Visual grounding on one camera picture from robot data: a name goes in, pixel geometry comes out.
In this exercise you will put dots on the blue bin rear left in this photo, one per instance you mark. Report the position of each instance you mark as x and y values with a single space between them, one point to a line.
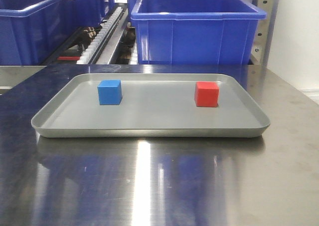
93 11

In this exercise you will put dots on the blue cube block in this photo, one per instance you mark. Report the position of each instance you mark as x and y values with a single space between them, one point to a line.
110 92

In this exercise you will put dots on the grey metal tray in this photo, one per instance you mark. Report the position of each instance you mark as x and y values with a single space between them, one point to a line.
153 105

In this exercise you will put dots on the red cube block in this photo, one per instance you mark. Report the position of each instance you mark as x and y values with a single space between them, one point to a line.
206 94

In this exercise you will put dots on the blue plastic bin left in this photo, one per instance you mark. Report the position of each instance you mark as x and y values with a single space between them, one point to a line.
31 30

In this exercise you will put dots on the white roller conveyor rail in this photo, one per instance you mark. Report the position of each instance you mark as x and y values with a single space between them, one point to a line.
95 48

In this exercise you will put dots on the metal shelf upright post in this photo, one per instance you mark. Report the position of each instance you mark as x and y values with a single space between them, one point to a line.
263 36

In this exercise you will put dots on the blue plastic bin right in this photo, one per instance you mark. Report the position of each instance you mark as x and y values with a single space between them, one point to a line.
217 32

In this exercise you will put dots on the blue plastic bin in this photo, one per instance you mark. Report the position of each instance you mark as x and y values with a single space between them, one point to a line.
217 32
31 30

